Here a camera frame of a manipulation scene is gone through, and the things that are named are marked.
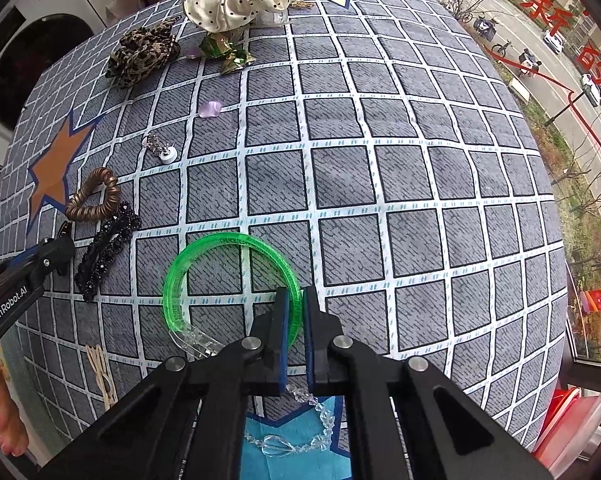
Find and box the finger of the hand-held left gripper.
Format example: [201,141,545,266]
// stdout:
[30,234,77,278]
[5,246,48,270]

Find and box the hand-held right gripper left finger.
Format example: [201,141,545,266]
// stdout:
[38,287,294,480]

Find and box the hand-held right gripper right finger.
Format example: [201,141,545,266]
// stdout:
[303,286,553,480]

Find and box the black beaded hair clip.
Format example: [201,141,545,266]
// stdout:
[74,201,142,303]

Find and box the clear crystal bead bracelet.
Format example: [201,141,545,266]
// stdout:
[244,384,337,458]

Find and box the green translucent bangle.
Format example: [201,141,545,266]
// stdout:
[162,231,301,351]

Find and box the person's left hand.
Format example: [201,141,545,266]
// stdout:
[0,357,31,457]

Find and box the clear plastic hair clip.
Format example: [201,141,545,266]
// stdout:
[169,327,226,362]

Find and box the silver earring with white base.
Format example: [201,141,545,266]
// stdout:
[144,132,179,164]

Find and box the grey checked star print cloth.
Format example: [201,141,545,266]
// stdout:
[0,0,569,480]

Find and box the white washing machine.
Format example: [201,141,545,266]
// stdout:
[0,0,112,133]

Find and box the leopard print scrunchie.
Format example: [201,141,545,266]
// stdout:
[105,16,182,89]

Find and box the green foil wrapper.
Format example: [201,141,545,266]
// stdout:
[199,30,256,75]

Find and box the small white packet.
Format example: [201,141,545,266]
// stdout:
[254,8,289,27]

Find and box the red window decal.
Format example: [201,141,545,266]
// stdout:
[480,0,601,153]

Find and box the bronze spiral hair tie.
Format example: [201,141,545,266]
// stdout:
[64,167,122,222]

